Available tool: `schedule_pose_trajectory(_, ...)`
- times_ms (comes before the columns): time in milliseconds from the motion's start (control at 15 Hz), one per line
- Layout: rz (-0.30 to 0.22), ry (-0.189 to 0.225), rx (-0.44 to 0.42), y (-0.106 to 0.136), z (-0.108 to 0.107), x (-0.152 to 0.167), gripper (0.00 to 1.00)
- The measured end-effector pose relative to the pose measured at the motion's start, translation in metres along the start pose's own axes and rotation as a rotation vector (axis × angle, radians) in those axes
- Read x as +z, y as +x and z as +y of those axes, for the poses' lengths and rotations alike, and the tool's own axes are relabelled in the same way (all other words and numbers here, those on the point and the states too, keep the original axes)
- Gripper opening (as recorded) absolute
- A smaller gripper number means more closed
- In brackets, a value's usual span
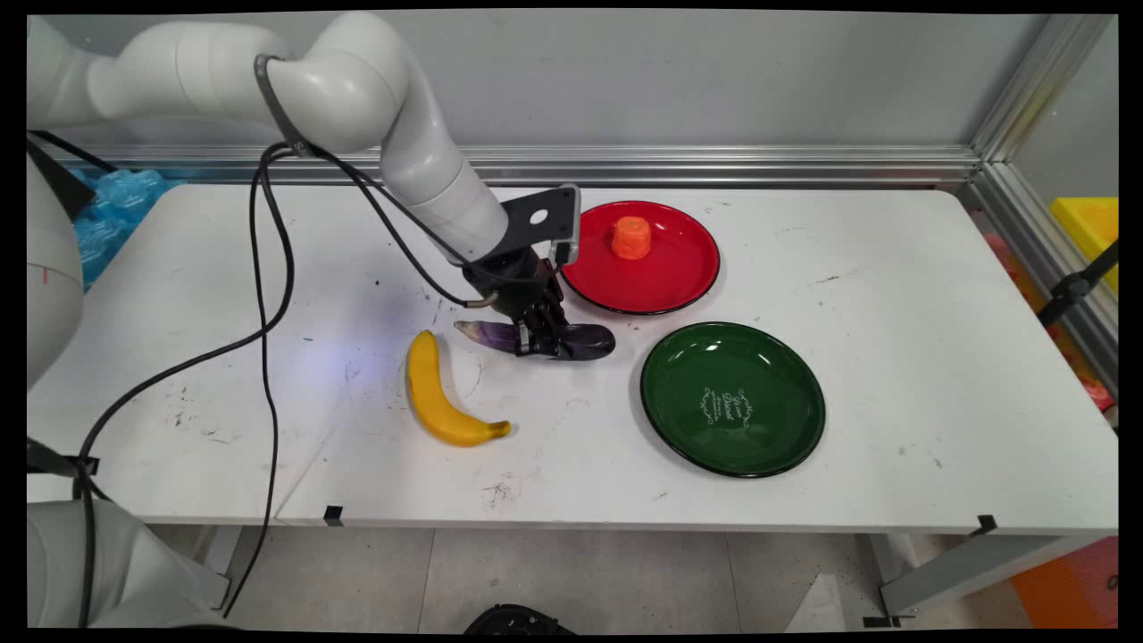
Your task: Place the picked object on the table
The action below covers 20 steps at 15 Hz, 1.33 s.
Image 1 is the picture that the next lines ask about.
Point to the orange box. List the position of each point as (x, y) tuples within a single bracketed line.
[(1072, 585)]

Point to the yellow box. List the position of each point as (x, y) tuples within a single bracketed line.
[(1089, 223)]

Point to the aluminium frame post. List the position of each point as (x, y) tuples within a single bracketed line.
[(1045, 80)]

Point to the blue bubble wrap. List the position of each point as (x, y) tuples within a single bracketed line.
[(116, 210)]

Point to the black round floor object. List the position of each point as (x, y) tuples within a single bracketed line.
[(518, 619)]

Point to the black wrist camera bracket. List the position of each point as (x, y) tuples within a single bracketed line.
[(536, 217)]

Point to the red pink plastic sheet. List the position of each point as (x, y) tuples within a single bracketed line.
[(1094, 393)]

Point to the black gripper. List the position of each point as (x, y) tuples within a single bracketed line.
[(518, 281)]

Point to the dark purple eggplant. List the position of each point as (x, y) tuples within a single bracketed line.
[(589, 341)]

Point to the red round plate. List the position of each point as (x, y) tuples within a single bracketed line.
[(679, 259)]

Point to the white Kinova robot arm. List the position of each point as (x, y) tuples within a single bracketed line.
[(357, 80)]

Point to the black flat panel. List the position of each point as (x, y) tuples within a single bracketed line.
[(67, 179)]

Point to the black tape piece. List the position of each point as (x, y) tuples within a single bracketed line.
[(333, 515), (986, 524)]

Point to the green round plate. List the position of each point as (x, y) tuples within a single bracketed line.
[(732, 393)]

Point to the grey table leg frame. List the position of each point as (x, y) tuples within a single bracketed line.
[(973, 572)]

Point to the yellow banana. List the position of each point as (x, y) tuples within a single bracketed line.
[(427, 393)]

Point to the aluminium frame rail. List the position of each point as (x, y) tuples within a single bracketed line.
[(1045, 250), (714, 165)]

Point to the orange carrot piece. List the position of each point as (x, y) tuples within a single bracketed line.
[(630, 237)]

